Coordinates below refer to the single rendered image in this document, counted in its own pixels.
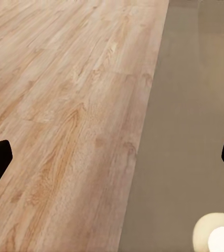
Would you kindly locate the coffee table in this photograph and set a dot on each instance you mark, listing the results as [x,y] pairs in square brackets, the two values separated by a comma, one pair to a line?
[176,200]

